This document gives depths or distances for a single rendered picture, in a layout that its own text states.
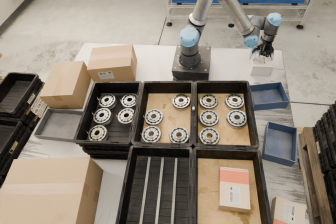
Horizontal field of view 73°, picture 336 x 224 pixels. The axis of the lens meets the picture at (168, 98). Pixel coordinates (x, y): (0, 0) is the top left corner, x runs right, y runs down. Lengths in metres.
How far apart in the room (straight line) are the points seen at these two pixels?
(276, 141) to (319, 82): 1.47
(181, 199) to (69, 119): 0.91
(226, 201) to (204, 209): 0.12
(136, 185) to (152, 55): 1.02
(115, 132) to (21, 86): 1.31
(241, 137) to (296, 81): 1.57
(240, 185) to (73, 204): 0.72
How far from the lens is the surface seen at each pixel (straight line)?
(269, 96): 1.58
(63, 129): 1.61
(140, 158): 1.20
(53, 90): 1.63
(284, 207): 1.23
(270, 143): 1.40
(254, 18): 1.46
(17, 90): 2.41
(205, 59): 1.60
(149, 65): 1.74
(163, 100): 1.35
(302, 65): 2.89
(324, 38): 3.31
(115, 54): 1.66
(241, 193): 1.06
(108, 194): 1.33
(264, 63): 1.64
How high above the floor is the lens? 1.92
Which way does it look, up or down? 53 degrees down
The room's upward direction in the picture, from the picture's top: 10 degrees counter-clockwise
